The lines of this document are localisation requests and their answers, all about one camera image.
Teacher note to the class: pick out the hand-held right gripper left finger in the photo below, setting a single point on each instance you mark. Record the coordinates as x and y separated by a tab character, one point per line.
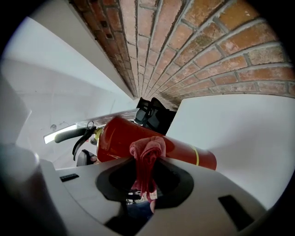
80	189

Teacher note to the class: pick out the pink cloth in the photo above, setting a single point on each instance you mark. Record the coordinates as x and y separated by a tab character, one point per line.
148	152

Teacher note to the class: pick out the red fire extinguisher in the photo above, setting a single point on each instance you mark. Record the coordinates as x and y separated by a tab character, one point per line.
119	140

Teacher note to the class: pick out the black office chair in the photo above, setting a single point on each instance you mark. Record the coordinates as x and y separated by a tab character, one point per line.
156	117

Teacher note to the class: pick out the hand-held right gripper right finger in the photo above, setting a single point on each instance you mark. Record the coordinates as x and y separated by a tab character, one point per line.
202	207

